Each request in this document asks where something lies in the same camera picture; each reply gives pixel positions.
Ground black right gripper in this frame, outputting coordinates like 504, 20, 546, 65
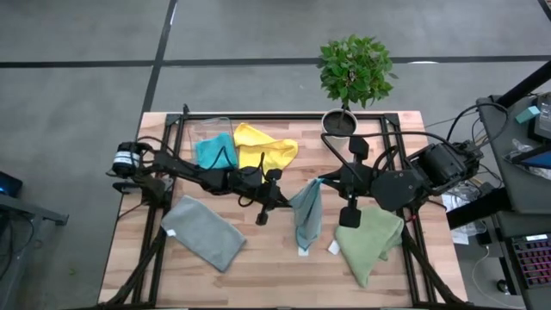
333, 136, 376, 229

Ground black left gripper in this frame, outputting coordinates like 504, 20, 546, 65
226, 165, 293, 227

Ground light blue teal-edged towel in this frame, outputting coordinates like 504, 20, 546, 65
288, 177, 325, 258

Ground yellow microfiber towel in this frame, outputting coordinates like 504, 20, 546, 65
232, 122, 300, 182

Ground teal fluffy microfiber towel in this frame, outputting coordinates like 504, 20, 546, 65
195, 132, 238, 171

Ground green microfiber towel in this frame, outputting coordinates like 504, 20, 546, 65
334, 205, 406, 288

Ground grey microfiber towel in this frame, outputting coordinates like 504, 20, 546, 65
160, 195, 247, 273

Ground clear plastic bin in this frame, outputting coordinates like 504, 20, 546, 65
189, 115, 240, 173

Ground potted green plant white pot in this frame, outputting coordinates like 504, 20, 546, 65
317, 34, 399, 152

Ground white papers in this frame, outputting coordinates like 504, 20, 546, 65
442, 191, 479, 245

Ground grey desk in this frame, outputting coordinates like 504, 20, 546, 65
475, 94, 551, 216

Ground small teal box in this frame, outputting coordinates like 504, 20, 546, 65
515, 105, 542, 125

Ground blue tablet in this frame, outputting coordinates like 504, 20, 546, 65
518, 150, 551, 170

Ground backlit keyboard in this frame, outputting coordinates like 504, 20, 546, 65
507, 233, 551, 290

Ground black pole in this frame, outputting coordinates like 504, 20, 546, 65
492, 59, 551, 112

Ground grey metal side stand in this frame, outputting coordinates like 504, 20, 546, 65
0, 193, 70, 227

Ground black computer with blue light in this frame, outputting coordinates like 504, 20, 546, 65
0, 170, 23, 199

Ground black aluminium rig frame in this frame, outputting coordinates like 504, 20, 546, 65
92, 110, 473, 310

